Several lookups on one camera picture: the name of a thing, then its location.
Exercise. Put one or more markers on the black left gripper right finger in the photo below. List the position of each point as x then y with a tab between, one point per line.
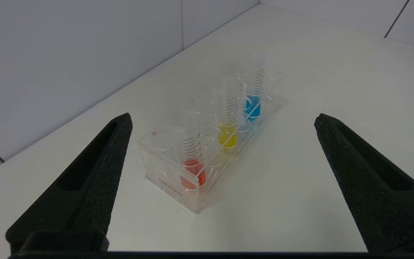
367	187

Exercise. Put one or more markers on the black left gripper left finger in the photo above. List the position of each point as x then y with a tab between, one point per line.
97	180

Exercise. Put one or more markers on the test tube with red pigment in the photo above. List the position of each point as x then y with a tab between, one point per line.
193	172

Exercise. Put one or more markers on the clear acrylic tube rack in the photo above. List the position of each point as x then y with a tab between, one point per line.
167	183

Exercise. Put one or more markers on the test tube with yellow pigment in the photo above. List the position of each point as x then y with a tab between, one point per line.
228	135

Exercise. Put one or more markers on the test tube with blue pigment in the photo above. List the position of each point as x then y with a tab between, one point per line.
252	108

